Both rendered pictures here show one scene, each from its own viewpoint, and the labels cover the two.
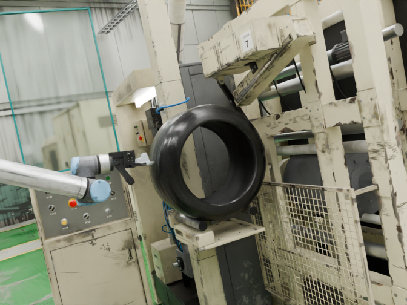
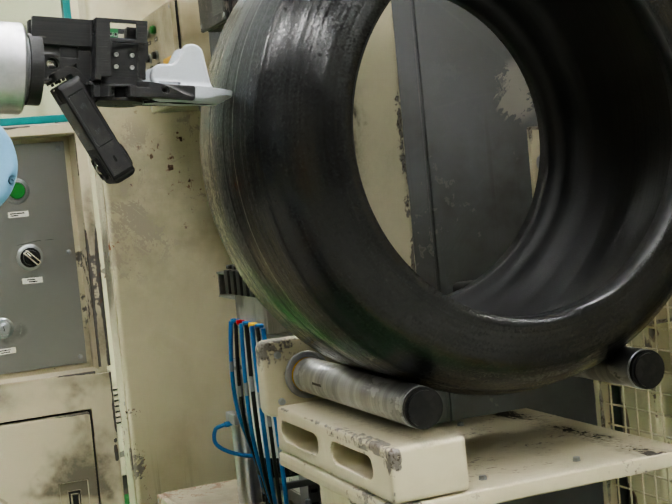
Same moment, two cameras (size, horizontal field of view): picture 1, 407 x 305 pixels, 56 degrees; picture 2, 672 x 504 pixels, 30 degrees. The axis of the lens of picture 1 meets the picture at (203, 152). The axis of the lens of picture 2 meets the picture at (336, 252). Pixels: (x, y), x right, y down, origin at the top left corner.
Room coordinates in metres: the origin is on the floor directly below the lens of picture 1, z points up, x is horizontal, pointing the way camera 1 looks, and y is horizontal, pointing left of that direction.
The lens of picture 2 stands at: (0.53, 0.14, 1.14)
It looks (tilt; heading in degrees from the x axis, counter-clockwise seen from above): 3 degrees down; 0
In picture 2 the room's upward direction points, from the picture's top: 5 degrees counter-clockwise
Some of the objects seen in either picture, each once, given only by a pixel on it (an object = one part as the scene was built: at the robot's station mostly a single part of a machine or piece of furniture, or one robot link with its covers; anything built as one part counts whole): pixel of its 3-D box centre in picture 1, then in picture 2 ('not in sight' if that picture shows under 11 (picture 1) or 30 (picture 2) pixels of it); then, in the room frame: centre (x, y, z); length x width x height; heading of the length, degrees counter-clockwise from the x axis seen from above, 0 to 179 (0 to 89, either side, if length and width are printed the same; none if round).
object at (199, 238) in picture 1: (192, 233); (362, 443); (1.98, 0.14, 0.83); 0.36 x 0.09 x 0.06; 22
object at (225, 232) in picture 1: (218, 232); (471, 455); (2.03, 0.01, 0.80); 0.37 x 0.36 x 0.02; 112
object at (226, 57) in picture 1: (244, 50); not in sight; (2.02, -0.32, 1.71); 0.61 x 0.25 x 0.15; 22
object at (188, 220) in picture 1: (190, 221); (358, 389); (1.97, 0.14, 0.90); 0.35 x 0.05 x 0.05; 22
